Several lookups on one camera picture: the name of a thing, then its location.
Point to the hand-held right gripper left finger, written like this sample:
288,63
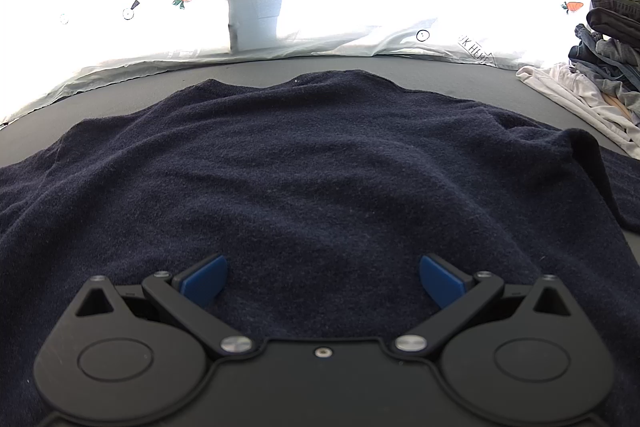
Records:
202,282

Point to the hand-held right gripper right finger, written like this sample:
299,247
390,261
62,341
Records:
440,282

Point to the navy knit sweater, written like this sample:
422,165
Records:
310,182

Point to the white folded garment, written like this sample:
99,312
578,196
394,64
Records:
575,97

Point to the cream folded garment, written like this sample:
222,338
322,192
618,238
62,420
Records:
625,103

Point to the black folded garment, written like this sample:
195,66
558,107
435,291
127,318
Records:
617,17

